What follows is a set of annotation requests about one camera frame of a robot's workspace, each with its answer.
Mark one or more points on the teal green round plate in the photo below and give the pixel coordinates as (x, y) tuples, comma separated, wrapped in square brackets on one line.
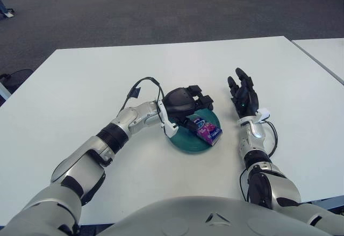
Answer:
[(185, 142)]

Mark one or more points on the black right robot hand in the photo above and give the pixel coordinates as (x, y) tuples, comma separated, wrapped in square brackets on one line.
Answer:
[(247, 100)]

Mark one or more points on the white table leg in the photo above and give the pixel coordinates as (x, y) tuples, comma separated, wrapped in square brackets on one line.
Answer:
[(3, 91)]

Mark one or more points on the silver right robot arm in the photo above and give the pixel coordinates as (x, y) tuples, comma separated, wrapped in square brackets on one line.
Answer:
[(255, 131)]

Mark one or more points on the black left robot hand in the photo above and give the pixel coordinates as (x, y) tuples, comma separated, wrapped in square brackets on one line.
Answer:
[(178, 103)]

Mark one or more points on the person leg in jeans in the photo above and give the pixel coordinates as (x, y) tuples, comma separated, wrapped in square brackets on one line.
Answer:
[(2, 7)]

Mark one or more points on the grey robot torso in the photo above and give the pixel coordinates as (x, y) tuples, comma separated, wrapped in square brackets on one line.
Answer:
[(188, 220)]

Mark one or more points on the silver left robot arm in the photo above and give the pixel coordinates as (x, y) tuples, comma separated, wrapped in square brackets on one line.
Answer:
[(80, 166)]

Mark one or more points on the blue purple gum box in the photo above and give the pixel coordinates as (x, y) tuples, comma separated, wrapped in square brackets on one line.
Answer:
[(208, 132)]

